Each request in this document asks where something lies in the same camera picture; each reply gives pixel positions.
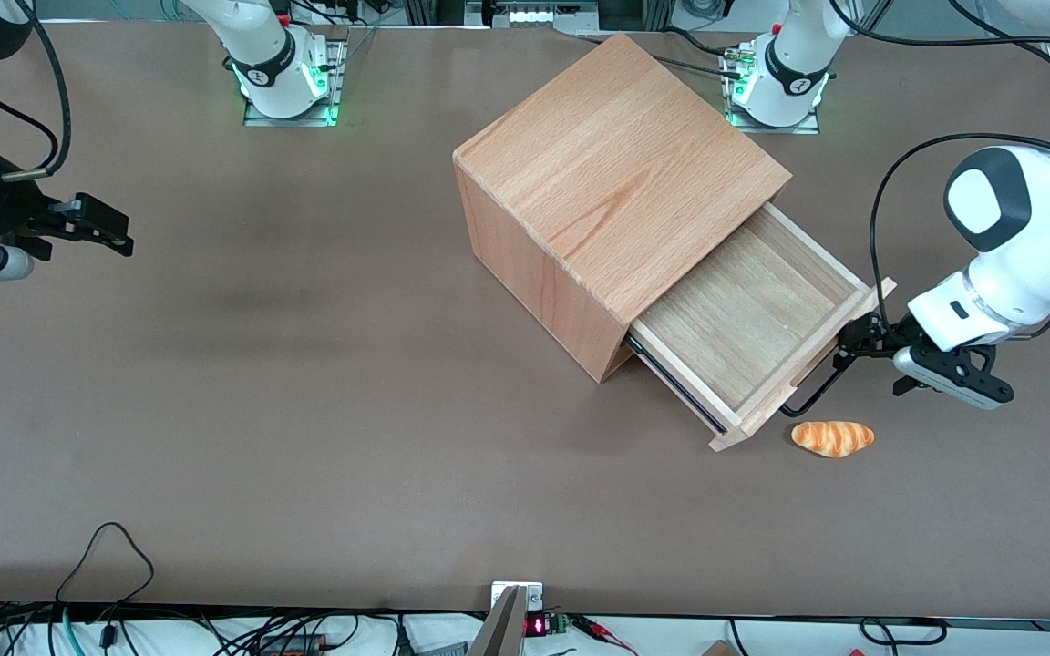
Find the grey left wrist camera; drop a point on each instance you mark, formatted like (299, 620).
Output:
(953, 374)

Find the red digit display module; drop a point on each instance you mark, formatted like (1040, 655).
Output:
(543, 625)

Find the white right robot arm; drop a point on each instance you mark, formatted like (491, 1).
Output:
(261, 55)

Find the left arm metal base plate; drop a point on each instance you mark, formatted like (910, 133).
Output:
(808, 123)

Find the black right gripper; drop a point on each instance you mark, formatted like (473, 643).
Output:
(13, 202)

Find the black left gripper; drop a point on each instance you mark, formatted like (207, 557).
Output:
(873, 333)

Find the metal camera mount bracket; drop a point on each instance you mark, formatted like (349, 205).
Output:
(514, 620)

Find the red black clip leads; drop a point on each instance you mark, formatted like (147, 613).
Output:
(602, 633)

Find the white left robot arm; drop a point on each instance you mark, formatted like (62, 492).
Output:
(1035, 237)

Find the toy bread roll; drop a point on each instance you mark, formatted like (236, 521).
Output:
(833, 438)

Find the wooden drawer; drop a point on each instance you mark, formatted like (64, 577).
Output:
(753, 310)

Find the light wooden drawer cabinet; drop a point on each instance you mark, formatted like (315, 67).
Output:
(598, 155)

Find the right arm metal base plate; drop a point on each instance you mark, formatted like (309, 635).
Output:
(338, 82)

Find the orange black device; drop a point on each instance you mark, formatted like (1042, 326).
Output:
(293, 647)

